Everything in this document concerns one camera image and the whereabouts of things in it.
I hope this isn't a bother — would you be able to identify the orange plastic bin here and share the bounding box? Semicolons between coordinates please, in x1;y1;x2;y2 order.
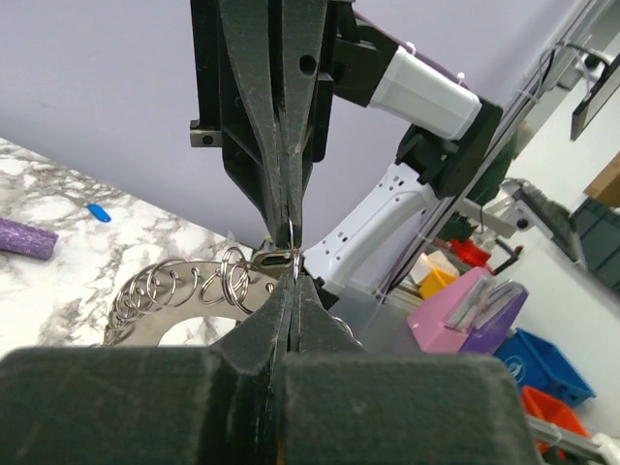
521;386;590;464

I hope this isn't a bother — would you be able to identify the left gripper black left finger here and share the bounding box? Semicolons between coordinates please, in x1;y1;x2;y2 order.
1;277;295;464

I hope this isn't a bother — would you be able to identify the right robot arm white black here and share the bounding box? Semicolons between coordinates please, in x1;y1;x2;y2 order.
190;1;503;306

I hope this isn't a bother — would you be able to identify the purple glitter toy microphone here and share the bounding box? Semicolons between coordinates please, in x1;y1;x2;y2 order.
0;218;59;261

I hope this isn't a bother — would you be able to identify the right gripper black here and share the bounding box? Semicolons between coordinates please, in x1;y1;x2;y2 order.
190;1;397;242

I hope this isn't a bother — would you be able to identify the cardboard box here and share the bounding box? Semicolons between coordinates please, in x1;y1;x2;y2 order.
583;153;620;208

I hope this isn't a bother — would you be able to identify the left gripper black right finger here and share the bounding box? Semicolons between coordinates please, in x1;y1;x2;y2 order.
278;276;540;464

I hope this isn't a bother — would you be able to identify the pink purple box stack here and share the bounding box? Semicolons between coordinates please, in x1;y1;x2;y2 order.
407;267;529;355

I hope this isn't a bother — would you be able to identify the silver disc keyring holder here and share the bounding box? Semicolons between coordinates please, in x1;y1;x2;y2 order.
94;246;364;350

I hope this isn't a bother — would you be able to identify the dark grey storage crate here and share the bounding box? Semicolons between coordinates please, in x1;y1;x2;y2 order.
573;199;619;294

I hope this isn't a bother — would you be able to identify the key with black tag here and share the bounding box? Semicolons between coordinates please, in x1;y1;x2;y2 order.
251;218;302;282

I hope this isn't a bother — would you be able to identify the yellow plastic bin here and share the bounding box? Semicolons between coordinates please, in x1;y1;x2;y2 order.
418;267;459;300

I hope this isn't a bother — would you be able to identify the blue plastic bin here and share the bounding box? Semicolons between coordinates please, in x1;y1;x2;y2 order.
494;328;597;408

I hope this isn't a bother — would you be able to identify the black computer monitor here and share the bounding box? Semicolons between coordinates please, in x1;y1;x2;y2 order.
570;52;619;141

